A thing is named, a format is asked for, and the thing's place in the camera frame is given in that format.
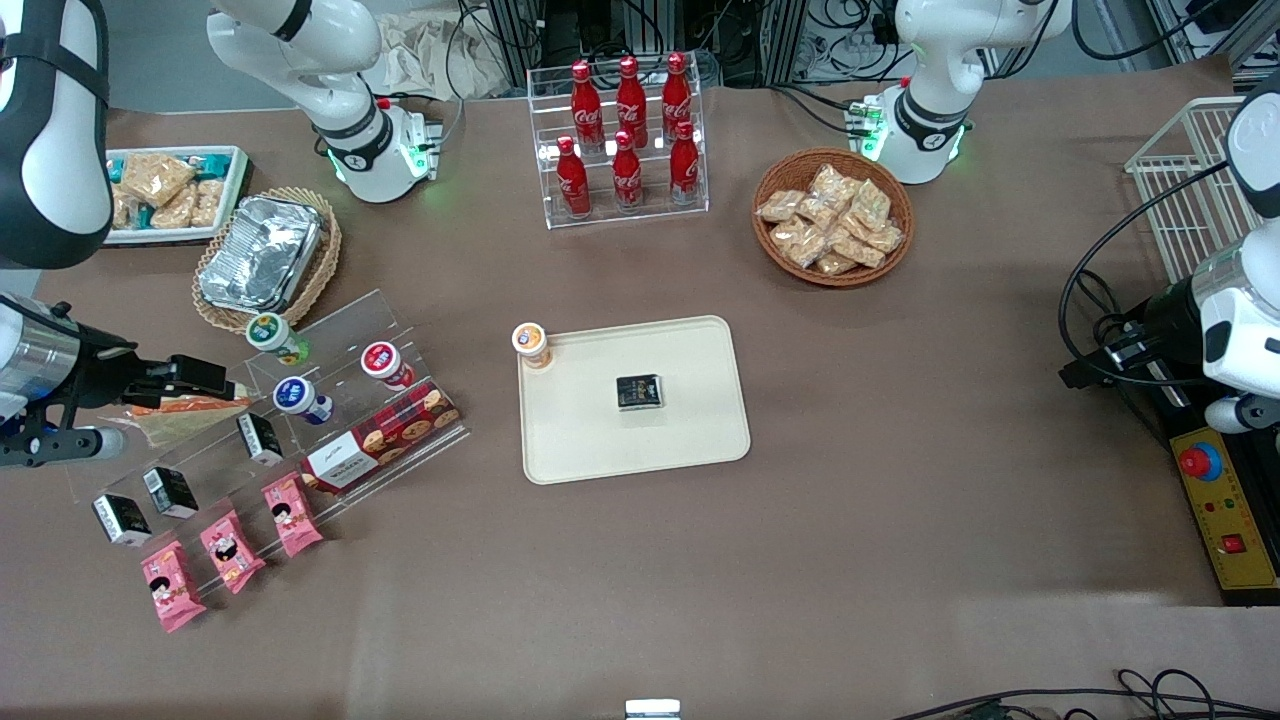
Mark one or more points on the orange lid yogurt cup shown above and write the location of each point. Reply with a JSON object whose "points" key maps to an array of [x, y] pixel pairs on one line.
{"points": [[530, 342]]}

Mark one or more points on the clear-wrapped brown snack packet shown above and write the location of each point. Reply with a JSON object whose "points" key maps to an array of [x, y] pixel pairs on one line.
{"points": [[886, 238], [835, 264], [832, 185], [870, 205], [800, 242], [780, 205], [858, 250]]}

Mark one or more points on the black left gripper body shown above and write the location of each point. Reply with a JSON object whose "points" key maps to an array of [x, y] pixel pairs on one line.
{"points": [[1166, 314]]}

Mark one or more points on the clear-wrapped rice cracker packet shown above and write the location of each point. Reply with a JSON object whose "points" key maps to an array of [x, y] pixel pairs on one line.
{"points": [[207, 202], [122, 207], [155, 175], [172, 214]]}

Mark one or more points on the teal snack packet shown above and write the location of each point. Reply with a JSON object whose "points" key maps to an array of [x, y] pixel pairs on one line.
{"points": [[212, 161]]}

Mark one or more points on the round brown wicker basket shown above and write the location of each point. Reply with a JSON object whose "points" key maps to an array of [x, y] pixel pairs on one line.
{"points": [[775, 250]]}

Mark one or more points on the pink snack packet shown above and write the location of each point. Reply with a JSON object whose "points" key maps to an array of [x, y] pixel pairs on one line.
{"points": [[170, 590], [230, 552], [292, 515]]}

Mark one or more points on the green lid cup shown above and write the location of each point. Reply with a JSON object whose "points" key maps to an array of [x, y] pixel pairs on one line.
{"points": [[270, 333]]}

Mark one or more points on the beige plastic tray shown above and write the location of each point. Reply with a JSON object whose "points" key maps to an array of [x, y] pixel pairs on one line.
{"points": [[640, 450]]}

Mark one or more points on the foil container in wicker basket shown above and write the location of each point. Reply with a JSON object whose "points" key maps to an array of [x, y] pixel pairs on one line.
{"points": [[325, 255]]}

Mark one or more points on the triangle sandwich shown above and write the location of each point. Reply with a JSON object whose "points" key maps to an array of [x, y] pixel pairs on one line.
{"points": [[185, 418]]}

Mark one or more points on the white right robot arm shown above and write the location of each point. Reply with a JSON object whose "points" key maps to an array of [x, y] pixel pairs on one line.
{"points": [[60, 150]]}

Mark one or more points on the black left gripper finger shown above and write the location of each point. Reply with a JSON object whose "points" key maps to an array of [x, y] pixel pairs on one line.
{"points": [[1085, 374]]}

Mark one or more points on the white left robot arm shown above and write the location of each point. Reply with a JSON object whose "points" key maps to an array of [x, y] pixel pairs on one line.
{"points": [[935, 90]]}

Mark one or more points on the clear acrylic bottle rack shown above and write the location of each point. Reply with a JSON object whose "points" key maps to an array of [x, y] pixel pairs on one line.
{"points": [[625, 115]]}

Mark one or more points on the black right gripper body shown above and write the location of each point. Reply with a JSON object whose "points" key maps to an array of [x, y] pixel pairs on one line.
{"points": [[100, 374]]}

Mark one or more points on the aluminium foil container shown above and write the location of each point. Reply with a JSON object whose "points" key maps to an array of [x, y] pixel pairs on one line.
{"points": [[260, 255]]}

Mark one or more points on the red bottle white lid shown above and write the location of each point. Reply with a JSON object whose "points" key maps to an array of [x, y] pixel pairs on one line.
{"points": [[382, 360]]}

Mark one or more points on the white rectangular bin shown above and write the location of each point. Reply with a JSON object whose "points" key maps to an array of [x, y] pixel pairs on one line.
{"points": [[235, 180]]}

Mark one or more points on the crumpled beige cloth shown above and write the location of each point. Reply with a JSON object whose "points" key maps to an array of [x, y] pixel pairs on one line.
{"points": [[420, 55]]}

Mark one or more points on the clear acrylic stepped shelf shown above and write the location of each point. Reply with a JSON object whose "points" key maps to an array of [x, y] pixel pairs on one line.
{"points": [[345, 330]]}

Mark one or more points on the blue lid cup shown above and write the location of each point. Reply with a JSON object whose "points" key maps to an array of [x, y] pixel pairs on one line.
{"points": [[295, 395]]}

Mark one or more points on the small black snack box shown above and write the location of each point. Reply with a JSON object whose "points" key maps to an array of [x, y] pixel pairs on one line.
{"points": [[639, 392], [170, 492], [260, 438], [122, 520]]}

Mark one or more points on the yellow emergency stop box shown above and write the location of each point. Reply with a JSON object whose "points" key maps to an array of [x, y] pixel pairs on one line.
{"points": [[1235, 520]]}

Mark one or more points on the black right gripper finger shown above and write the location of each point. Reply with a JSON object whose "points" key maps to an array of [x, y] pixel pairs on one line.
{"points": [[205, 380]]}

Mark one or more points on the red plaid cookie box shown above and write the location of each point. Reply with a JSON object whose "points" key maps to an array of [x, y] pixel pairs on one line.
{"points": [[385, 435]]}

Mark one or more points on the red cola bottle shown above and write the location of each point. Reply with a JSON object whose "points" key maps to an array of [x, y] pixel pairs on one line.
{"points": [[677, 90], [627, 178], [586, 100], [573, 185], [631, 95], [685, 170]]}

